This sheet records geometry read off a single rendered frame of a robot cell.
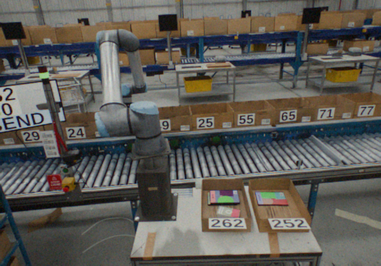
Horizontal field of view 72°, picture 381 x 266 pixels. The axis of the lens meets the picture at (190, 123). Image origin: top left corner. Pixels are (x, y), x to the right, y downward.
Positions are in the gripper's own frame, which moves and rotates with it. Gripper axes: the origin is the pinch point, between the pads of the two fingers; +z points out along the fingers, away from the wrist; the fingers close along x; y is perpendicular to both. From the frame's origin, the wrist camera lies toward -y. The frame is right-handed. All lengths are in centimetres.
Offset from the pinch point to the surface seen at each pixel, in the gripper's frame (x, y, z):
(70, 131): 1, -51, 3
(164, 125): 1.4, 33.1, 3.6
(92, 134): 2.2, -32.8, 6.6
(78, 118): 29, -52, -5
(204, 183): -66, 61, 35
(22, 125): -60, -58, -14
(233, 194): -76, 79, 41
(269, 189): -71, 105, 42
